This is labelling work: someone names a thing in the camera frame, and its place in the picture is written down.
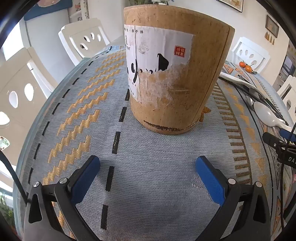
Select small framed picture with ornaments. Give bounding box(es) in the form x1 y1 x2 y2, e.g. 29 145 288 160
264 14 280 45

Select white dining chair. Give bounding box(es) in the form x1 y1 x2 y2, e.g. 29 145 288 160
276 75 296 117
58 17 110 66
231 36 270 73
0 46 59 160

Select patterned rack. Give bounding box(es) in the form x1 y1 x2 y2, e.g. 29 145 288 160
69 0 90 24

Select blue refrigerator cover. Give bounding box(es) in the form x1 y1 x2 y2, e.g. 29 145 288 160
24 0 73 20

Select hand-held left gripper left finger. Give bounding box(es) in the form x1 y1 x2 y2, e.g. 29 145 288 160
23 156 100 241

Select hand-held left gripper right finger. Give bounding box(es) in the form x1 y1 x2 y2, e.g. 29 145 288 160
195 156 271 241

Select patterned blue-grey tablecloth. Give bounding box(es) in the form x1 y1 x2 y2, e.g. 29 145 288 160
14 44 296 241

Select white refrigerator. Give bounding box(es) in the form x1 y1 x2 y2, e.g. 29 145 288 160
20 0 71 59

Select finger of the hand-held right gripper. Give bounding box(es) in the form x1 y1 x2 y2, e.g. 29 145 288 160
279 128 296 142
262 132 282 149

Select thin black cable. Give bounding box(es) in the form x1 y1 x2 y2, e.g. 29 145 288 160
280 123 296 222

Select bamboo utensil holder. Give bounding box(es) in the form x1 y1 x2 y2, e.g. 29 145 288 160
123 4 236 135

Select white dotted rice paddle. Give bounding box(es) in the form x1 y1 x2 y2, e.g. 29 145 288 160
253 101 292 133

